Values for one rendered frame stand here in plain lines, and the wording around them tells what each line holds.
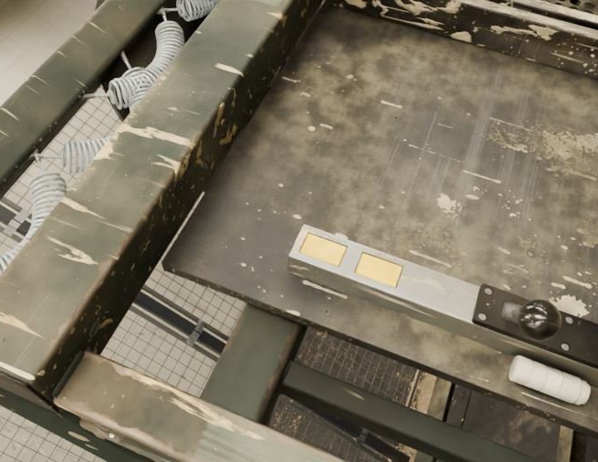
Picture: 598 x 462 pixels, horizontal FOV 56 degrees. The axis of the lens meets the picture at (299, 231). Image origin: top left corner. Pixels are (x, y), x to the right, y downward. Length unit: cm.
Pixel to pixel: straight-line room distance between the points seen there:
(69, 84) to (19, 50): 473
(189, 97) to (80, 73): 59
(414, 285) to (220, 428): 27
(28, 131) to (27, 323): 67
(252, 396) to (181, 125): 34
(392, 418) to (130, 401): 30
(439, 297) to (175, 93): 41
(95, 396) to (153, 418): 6
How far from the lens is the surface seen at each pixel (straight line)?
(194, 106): 73
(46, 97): 126
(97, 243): 63
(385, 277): 66
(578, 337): 69
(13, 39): 607
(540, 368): 68
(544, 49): 102
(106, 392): 61
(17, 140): 121
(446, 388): 188
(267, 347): 69
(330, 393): 69
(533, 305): 55
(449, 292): 67
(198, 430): 58
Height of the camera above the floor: 191
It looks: 16 degrees down
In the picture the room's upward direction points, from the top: 54 degrees counter-clockwise
